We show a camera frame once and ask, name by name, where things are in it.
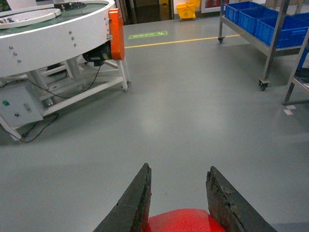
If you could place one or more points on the yellow mop bucket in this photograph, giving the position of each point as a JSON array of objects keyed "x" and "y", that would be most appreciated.
[{"x": 188, "y": 10}]

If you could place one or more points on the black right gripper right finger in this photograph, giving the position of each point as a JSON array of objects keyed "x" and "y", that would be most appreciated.
[{"x": 229, "y": 208}]

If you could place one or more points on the blue crate on cart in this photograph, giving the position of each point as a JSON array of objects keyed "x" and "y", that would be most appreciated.
[
  {"x": 292, "y": 34},
  {"x": 232, "y": 10},
  {"x": 248, "y": 18}
]

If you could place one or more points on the red toy block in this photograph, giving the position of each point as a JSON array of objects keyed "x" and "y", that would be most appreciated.
[{"x": 184, "y": 220}]

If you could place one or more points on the white control box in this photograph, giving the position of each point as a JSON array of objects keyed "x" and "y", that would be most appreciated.
[{"x": 20, "y": 104}]

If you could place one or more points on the steel wheeled shelf cart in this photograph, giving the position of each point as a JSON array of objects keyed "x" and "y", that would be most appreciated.
[{"x": 270, "y": 51}]

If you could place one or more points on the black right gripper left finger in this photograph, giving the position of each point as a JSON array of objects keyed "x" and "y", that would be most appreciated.
[{"x": 131, "y": 212}]

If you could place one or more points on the orange machine guard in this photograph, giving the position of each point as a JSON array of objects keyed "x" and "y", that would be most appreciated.
[{"x": 117, "y": 33}]

